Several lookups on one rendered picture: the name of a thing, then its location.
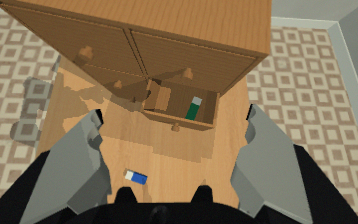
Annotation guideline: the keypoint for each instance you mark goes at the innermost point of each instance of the brown wooden drawer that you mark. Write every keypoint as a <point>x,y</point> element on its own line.
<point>126,94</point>
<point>117,78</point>
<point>169,103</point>
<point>189,62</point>
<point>105,44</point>

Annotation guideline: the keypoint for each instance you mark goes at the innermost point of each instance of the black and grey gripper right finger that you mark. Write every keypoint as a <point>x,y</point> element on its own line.
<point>278,182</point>

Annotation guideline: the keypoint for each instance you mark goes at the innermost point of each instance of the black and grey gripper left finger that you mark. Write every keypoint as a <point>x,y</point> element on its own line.
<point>68,179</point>

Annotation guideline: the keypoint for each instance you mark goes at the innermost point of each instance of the brown wooden chest of drawers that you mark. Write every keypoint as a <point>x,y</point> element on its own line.
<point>237,25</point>

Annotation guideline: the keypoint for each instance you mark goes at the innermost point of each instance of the blue and white eraser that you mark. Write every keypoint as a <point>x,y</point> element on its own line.
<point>136,177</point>

